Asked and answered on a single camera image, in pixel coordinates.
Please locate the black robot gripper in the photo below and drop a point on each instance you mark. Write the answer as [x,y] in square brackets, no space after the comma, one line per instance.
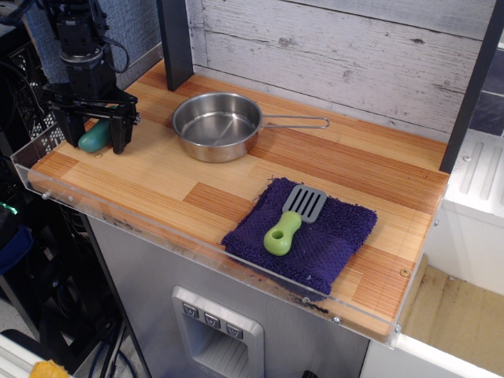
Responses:
[93,82]

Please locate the dark green pickle toy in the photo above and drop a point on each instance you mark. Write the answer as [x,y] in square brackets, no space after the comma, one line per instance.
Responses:
[97,137]

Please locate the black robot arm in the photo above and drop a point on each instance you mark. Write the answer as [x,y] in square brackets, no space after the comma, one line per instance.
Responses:
[81,27]

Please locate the purple knitted towel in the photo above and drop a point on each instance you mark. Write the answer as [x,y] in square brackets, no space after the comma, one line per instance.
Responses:
[319,251]

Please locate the black plastic crate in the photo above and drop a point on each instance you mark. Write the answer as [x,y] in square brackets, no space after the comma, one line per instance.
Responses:
[31,101]

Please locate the stainless steel pan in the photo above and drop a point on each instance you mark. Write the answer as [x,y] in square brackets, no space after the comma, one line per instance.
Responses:
[218,127]

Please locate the silver toy fridge cabinet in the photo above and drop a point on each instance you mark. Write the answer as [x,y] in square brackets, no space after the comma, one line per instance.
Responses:
[145,276]

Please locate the white toy sink unit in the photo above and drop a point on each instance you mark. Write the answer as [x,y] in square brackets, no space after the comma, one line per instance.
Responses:
[454,313]

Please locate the clear acrylic guard rail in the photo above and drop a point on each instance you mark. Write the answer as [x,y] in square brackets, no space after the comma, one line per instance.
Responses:
[155,191]

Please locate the grey spatula green handle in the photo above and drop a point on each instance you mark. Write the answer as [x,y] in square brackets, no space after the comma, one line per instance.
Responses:
[303,206]

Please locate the black right upright post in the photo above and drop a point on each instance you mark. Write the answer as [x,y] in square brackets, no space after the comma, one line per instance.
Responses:
[476,83]

